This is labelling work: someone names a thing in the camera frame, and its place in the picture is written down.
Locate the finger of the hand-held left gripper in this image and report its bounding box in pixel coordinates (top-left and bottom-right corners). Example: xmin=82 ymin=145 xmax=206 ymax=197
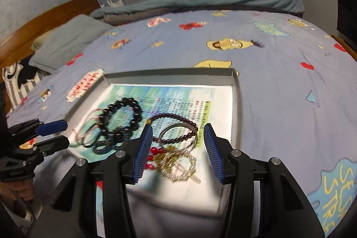
xmin=8 ymin=119 xmax=68 ymax=141
xmin=17 ymin=135 xmax=70 ymax=164

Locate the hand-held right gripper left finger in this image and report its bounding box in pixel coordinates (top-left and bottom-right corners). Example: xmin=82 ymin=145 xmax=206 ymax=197
xmin=31 ymin=124 xmax=154 ymax=238

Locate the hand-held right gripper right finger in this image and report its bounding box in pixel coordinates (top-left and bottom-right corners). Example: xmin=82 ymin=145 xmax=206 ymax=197
xmin=203 ymin=124 xmax=325 ymax=238

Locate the red bead ornament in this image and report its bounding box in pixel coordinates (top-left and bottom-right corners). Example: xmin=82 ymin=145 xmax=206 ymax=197
xmin=145 ymin=147 xmax=164 ymax=172

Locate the gold pearl chain jewelry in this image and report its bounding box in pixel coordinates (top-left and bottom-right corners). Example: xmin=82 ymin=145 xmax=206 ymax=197
xmin=152 ymin=147 xmax=197 ymax=181

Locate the black hair tie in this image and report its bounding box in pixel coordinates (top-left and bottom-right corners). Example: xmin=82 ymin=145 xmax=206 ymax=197
xmin=82 ymin=126 xmax=102 ymax=147

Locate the dark blue beaded hair accessory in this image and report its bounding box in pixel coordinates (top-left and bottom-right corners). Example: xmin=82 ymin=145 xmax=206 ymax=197
xmin=92 ymin=128 xmax=133 ymax=155

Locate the black bead bracelet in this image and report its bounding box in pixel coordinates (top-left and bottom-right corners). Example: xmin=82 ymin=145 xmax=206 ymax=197
xmin=99 ymin=97 xmax=143 ymax=144

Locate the pink cord bracelet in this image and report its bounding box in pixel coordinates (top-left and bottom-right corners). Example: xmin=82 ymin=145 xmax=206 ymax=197
xmin=74 ymin=108 xmax=106 ymax=144

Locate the silver bangle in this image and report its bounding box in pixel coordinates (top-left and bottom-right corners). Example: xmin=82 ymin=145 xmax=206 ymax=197
xmin=160 ymin=123 xmax=199 ymax=148

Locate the dark red bead bracelet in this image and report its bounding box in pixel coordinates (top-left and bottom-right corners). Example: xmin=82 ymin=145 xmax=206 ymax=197
xmin=146 ymin=112 xmax=199 ymax=148

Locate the grey cardboard box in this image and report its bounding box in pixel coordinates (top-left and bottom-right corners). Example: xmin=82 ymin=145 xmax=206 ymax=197
xmin=65 ymin=67 xmax=240 ymax=238

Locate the person's left hand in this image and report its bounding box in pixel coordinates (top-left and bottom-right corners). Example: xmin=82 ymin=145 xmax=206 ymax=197
xmin=0 ymin=181 xmax=35 ymax=219

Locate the black white striped cloth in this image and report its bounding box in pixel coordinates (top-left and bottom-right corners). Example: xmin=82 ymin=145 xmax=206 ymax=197
xmin=2 ymin=64 xmax=42 ymax=110

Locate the printed paper sheet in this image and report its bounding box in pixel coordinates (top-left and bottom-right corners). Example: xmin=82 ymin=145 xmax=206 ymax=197
xmin=75 ymin=84 xmax=233 ymax=213

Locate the beige pillow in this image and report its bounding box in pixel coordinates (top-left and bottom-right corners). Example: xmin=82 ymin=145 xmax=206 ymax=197
xmin=31 ymin=32 xmax=56 ymax=52

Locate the grey blue pillow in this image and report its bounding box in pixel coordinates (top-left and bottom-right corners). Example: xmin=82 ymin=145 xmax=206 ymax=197
xmin=29 ymin=14 xmax=115 ymax=74

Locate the blue cartoon printed bed sheet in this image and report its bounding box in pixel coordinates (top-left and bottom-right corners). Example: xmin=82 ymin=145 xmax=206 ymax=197
xmin=6 ymin=8 xmax=357 ymax=238

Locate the wooden headboard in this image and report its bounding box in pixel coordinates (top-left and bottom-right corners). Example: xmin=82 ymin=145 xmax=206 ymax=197
xmin=0 ymin=0 xmax=101 ymax=68

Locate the grey quilt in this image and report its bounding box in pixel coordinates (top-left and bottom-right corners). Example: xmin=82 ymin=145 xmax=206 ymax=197
xmin=104 ymin=11 xmax=168 ymax=27

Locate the black monitor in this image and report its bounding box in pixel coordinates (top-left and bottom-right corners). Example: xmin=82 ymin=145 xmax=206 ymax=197
xmin=336 ymin=0 xmax=357 ymax=40

